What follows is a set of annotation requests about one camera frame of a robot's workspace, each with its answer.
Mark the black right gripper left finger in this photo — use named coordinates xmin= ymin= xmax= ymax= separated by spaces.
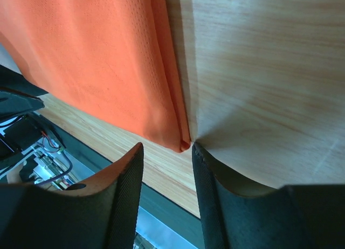
xmin=1 ymin=143 xmax=143 ymax=248

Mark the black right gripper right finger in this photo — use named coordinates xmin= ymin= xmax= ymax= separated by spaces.
xmin=192 ymin=143 xmax=344 ymax=248

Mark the orange t shirt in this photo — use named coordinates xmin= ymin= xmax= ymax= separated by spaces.
xmin=1 ymin=0 xmax=191 ymax=153

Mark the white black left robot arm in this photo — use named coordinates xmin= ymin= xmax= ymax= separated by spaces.
xmin=1 ymin=66 xmax=75 ymax=186

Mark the aluminium frame rail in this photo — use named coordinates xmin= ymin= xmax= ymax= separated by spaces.
xmin=136 ymin=206 xmax=197 ymax=249

